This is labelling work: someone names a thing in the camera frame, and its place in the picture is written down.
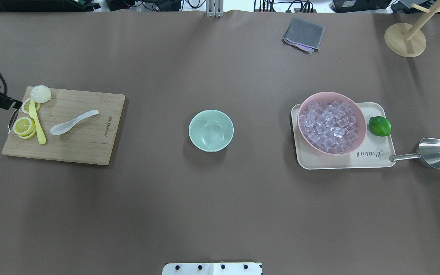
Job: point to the white plastic spoon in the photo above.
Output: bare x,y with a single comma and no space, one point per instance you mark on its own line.
62,128

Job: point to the green ceramic bowl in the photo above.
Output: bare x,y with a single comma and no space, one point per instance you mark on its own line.
211,130

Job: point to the pink bowl of ice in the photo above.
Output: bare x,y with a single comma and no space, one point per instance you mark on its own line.
331,123

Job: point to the steel ice scoop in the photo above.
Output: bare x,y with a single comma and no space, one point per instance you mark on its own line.
426,152

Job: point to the lemon slice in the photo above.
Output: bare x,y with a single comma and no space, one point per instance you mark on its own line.
26,106
24,127

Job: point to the yellow plastic knife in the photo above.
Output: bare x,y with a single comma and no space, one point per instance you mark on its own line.
39,131

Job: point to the wooden cutting board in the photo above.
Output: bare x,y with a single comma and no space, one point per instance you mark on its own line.
89,141

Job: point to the grey folded cloth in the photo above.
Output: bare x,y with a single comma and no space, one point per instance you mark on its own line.
304,35

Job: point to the beige rectangular tray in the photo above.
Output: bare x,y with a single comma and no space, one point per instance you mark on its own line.
373,153

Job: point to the green lime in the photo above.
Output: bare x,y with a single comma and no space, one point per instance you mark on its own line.
379,126

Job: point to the wooden cup stand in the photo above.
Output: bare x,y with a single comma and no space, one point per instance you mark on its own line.
408,40

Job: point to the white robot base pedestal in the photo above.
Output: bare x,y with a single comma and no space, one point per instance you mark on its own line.
213,268

